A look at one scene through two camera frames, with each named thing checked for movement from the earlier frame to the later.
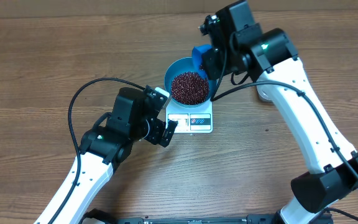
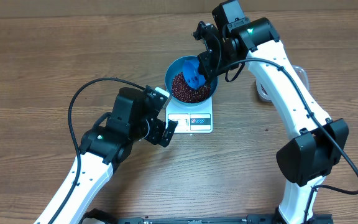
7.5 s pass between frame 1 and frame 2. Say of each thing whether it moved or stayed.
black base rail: stayed
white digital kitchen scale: stayed
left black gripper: stayed
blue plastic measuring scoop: moved
